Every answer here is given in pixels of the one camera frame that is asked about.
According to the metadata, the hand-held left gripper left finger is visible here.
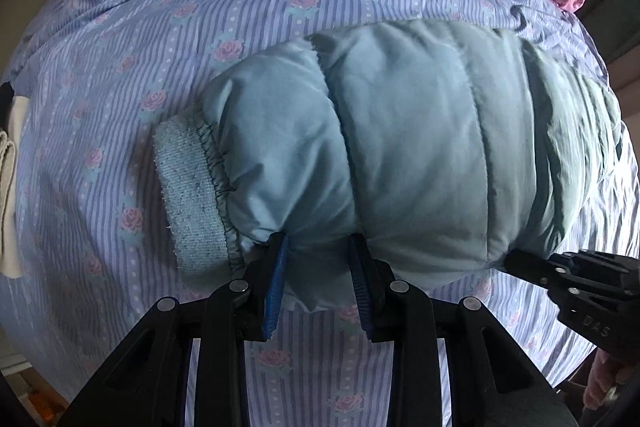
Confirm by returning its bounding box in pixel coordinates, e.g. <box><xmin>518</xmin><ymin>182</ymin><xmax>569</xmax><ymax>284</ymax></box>
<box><xmin>65</xmin><ymin>232</ymin><xmax>290</xmax><ymax>427</ymax></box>

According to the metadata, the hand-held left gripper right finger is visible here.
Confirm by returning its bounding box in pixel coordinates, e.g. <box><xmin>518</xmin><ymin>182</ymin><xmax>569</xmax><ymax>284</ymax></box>
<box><xmin>348</xmin><ymin>235</ymin><xmax>577</xmax><ymax>427</ymax></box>

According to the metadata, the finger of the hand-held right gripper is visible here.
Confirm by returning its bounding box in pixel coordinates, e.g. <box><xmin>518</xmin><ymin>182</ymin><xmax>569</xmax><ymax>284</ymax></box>
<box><xmin>502</xmin><ymin>251</ymin><xmax>557</xmax><ymax>294</ymax></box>

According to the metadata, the purple striped floral bed sheet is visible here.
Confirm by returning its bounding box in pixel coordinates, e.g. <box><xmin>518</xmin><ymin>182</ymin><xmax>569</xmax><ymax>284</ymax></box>
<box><xmin>0</xmin><ymin>0</ymin><xmax>640</xmax><ymax>427</ymax></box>

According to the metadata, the white cloth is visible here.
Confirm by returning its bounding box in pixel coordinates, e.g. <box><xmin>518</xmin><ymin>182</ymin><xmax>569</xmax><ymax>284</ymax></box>
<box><xmin>0</xmin><ymin>96</ymin><xmax>32</xmax><ymax>279</ymax></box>

